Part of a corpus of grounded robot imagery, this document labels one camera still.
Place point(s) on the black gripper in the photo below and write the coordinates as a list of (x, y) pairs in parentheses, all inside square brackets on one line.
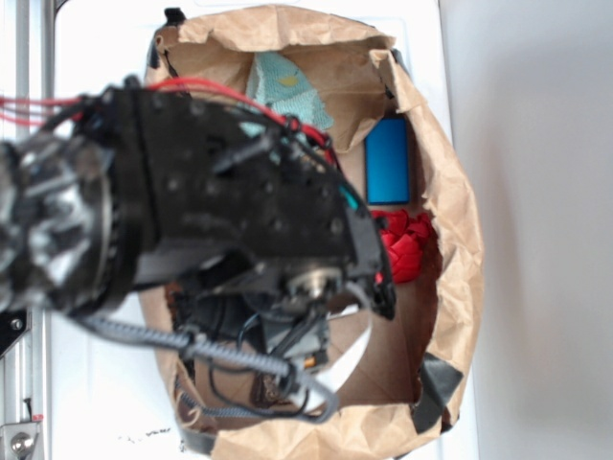
[(230, 202)]

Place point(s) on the brown paper bag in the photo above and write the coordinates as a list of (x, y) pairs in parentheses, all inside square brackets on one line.
[(408, 387)]

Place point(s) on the aluminium frame rail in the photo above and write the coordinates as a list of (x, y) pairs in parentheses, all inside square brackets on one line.
[(27, 78)]

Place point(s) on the teal knitted cloth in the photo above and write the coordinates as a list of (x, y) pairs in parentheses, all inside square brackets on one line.
[(278, 83)]

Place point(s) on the red crumpled paper ball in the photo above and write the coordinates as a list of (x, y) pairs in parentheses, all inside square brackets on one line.
[(404, 238)]

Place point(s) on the blue rectangular block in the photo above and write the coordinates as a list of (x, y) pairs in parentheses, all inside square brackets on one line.
[(387, 163)]

